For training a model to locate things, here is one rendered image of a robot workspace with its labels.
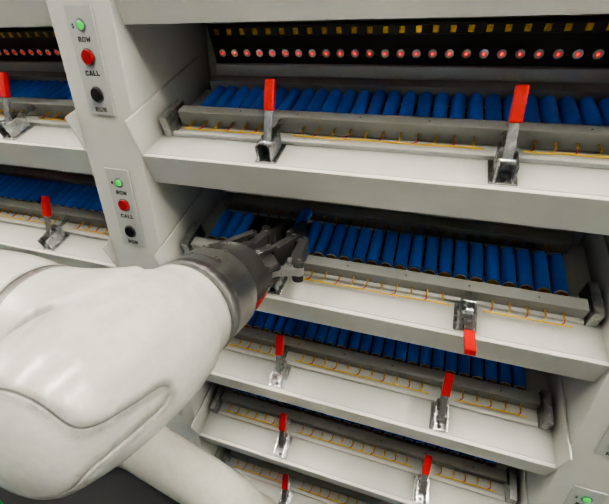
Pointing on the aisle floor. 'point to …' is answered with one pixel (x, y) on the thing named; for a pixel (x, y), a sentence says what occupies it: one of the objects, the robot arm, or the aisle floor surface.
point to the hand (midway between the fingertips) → (289, 234)
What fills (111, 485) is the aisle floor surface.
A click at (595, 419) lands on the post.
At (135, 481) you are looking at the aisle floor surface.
